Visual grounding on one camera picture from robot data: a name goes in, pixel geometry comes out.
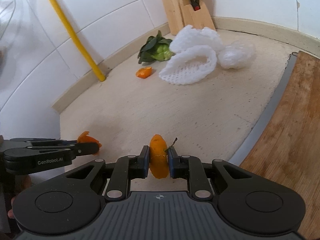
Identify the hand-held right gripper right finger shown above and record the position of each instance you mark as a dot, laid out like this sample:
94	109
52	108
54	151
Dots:
171	162

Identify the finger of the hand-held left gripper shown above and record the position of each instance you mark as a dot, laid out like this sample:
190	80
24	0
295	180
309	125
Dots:
42	141
82	150

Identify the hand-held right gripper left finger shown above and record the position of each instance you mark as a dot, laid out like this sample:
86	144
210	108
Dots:
146	162

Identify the curled orange peel piece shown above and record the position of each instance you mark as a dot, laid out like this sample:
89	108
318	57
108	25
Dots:
86	138

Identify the orange peel with stem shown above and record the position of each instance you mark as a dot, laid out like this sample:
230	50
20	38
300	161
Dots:
158	155

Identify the white foam fruit net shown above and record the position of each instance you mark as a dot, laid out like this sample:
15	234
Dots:
190	65

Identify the clear plastic bag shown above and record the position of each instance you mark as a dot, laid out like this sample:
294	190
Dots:
235	55

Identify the person's left hand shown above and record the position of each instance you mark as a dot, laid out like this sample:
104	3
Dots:
23	183

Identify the small orange peel piece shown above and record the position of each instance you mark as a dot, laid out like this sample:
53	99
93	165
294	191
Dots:
144	72

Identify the yellow pipe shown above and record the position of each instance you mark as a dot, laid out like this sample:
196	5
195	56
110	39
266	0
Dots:
75	37

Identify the green leafy vegetable scrap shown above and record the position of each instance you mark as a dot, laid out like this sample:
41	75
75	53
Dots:
160	52

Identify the wooden cutting board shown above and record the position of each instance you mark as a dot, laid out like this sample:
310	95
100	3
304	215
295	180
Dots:
287	130

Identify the wooden knife block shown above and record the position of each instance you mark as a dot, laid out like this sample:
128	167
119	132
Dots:
175	10

